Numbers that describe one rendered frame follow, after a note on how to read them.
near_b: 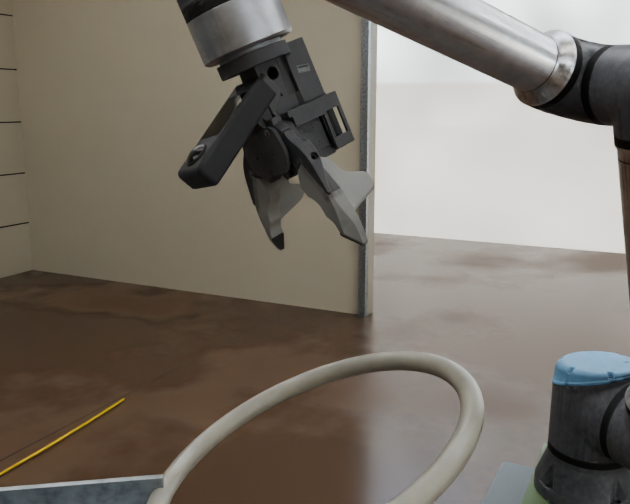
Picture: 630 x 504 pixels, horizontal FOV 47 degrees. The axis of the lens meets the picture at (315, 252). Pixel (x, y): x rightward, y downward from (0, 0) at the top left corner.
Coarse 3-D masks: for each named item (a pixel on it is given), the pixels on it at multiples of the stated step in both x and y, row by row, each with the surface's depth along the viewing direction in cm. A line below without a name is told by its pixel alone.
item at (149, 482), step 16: (96, 480) 102; (112, 480) 102; (128, 480) 102; (144, 480) 102; (160, 480) 102; (0, 496) 100; (16, 496) 100; (32, 496) 101; (48, 496) 101; (64, 496) 101; (80, 496) 102; (96, 496) 102; (112, 496) 102; (128, 496) 102; (144, 496) 103
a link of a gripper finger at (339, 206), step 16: (304, 176) 67; (336, 176) 68; (352, 176) 68; (368, 176) 68; (304, 192) 68; (320, 192) 66; (336, 192) 65; (352, 192) 67; (368, 192) 68; (336, 208) 65; (352, 208) 66; (336, 224) 66; (352, 224) 65; (352, 240) 66
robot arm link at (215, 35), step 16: (240, 0) 64; (256, 0) 64; (272, 0) 65; (208, 16) 64; (224, 16) 64; (240, 16) 64; (256, 16) 64; (272, 16) 65; (192, 32) 67; (208, 32) 65; (224, 32) 64; (240, 32) 64; (256, 32) 64; (272, 32) 65; (288, 32) 68; (208, 48) 66; (224, 48) 65; (240, 48) 64; (256, 48) 66; (208, 64) 67
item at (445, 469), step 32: (384, 352) 116; (416, 352) 111; (288, 384) 120; (320, 384) 120; (224, 416) 117; (480, 416) 88; (192, 448) 111; (448, 448) 83; (416, 480) 80; (448, 480) 80
